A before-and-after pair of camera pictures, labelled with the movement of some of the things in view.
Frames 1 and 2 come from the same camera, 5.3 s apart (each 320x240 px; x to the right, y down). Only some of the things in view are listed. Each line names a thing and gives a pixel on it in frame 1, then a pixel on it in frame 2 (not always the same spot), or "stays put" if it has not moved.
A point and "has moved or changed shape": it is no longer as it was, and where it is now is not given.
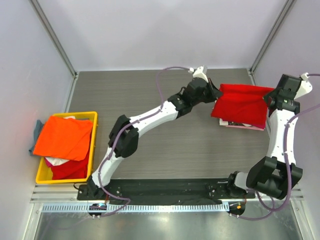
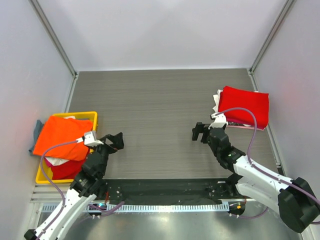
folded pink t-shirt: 248,127 stays put
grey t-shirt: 38,127 stays put
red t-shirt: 243,104 has moved or changed shape
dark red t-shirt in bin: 69,169 stays put
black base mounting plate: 164,191 stays put
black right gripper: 271,100 to 206,132
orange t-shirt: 64,137 stays put
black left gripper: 214,93 to 116,140
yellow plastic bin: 44,173 stays put
